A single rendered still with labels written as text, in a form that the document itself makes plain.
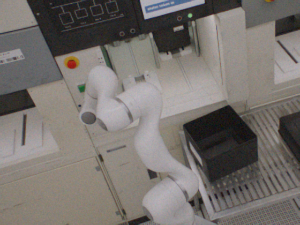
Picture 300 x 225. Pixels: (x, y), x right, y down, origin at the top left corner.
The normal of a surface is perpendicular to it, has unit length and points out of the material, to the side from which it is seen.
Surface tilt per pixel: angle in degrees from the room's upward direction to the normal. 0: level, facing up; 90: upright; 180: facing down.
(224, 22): 90
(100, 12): 90
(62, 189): 90
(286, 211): 0
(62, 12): 90
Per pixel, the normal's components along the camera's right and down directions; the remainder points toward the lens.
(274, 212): -0.15, -0.73
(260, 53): 0.26, 0.62
